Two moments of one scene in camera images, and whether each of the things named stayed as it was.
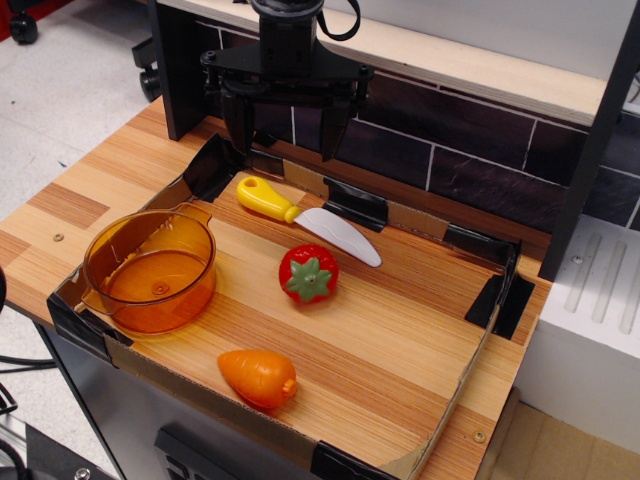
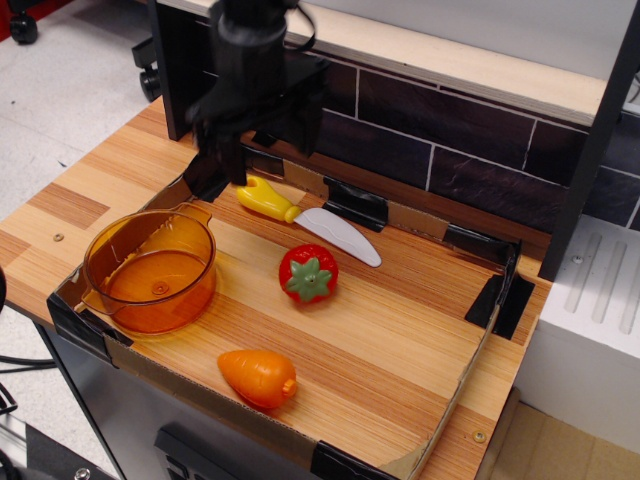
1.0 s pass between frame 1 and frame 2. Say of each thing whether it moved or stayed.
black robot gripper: moved
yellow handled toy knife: stayed
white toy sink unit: stayed
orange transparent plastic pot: stayed
